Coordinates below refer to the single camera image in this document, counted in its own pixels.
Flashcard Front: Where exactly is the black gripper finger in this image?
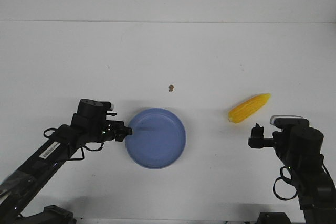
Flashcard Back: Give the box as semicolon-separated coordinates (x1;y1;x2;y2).
123;127;133;135
250;127;259;138
255;123;264;138

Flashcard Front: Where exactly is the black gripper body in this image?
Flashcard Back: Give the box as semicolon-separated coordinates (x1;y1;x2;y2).
101;120;125;142
248;136;274;148

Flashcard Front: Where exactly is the yellow corn cob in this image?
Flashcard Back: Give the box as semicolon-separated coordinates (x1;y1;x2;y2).
228;93;271;124

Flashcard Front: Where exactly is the blue round plate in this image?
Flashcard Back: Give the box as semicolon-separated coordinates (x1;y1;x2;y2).
125;108;187;169

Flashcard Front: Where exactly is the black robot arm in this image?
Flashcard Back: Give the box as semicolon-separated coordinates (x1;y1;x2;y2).
248;115;335;223
1;99;132;223

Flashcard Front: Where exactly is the small brown crumb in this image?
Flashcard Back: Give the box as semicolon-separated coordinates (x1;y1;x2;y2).
168;84;174;92

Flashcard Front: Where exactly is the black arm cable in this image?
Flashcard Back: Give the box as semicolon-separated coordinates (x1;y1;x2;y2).
43;126;106;162
272;166;299;200

